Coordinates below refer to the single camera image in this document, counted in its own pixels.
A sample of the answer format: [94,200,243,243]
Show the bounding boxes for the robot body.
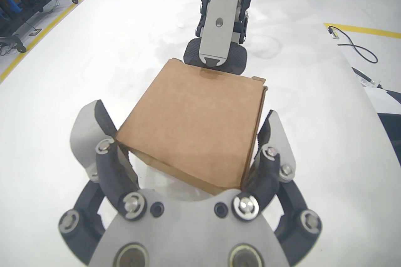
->
[365,87,401,167]

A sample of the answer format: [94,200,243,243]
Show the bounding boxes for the black cable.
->
[327,26,378,64]

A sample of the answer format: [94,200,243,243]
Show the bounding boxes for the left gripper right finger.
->
[233,109,323,258]

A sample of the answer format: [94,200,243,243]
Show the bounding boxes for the small brown carton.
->
[114,58,269,196]

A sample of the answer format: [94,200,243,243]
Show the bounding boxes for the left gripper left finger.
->
[59,99,146,265]

